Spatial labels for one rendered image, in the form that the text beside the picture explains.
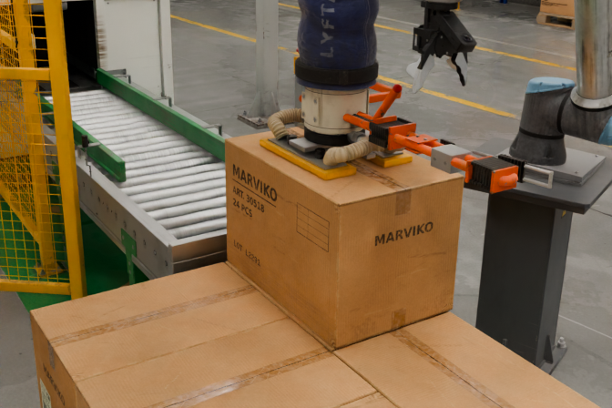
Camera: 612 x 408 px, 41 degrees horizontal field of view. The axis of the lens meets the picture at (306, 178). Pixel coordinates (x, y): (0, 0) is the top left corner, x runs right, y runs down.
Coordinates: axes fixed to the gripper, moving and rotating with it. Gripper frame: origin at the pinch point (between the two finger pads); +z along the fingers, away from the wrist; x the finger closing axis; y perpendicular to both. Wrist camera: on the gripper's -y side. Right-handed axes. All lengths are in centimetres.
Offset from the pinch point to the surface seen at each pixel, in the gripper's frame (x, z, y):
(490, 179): 2.9, 14.4, -20.9
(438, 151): 3.3, 12.9, -4.2
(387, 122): 0.0, 12.4, 19.3
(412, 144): 3.3, 13.8, 5.2
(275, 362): 37, 67, 12
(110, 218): 38, 73, 132
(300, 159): 14.9, 25.2, 36.7
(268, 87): -156, 96, 359
